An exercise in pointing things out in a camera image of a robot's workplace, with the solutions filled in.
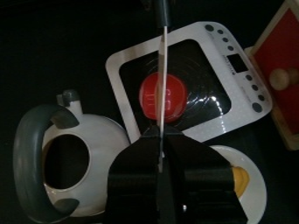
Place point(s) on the white toy induction cooktop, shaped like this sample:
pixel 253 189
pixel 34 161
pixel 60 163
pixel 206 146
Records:
pixel 218 116

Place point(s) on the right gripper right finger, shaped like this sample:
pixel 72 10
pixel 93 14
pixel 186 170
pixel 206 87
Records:
pixel 202 180

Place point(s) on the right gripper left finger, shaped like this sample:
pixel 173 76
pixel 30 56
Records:
pixel 137 180

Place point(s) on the white plate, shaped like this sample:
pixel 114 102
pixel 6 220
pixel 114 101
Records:
pixel 256 180

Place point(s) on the yellow toy banana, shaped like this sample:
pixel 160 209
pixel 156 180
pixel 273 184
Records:
pixel 241 180

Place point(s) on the red wooden toy box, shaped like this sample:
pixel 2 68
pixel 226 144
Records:
pixel 282 58

